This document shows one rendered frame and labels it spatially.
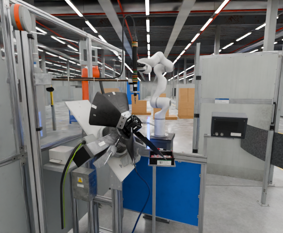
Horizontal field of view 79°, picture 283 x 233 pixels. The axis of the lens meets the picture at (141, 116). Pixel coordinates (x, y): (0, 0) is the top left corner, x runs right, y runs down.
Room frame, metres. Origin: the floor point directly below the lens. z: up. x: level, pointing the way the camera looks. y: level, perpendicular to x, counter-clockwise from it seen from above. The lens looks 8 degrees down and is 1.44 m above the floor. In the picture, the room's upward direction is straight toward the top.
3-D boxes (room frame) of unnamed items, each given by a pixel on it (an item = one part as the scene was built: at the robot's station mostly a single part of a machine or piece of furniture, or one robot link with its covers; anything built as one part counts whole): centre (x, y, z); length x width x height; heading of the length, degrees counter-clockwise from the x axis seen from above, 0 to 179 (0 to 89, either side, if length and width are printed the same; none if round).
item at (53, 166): (1.41, 0.60, 0.85); 0.36 x 0.24 x 0.03; 160
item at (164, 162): (1.46, -0.18, 0.85); 0.22 x 0.17 x 0.07; 86
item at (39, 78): (1.17, 0.65, 1.52); 0.10 x 0.07 x 0.09; 105
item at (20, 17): (1.15, 0.74, 1.88); 0.16 x 0.07 x 0.16; 15
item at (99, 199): (1.28, 0.30, 0.56); 0.19 x 0.04 x 0.04; 70
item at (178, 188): (1.64, -0.17, 0.45); 0.82 x 0.02 x 0.66; 70
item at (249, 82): (2.70, -1.46, 1.10); 1.21 x 0.06 x 2.20; 70
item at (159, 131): (1.88, -0.20, 1.04); 0.19 x 0.19 x 0.18
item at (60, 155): (1.35, 0.66, 0.92); 0.17 x 0.16 x 0.11; 70
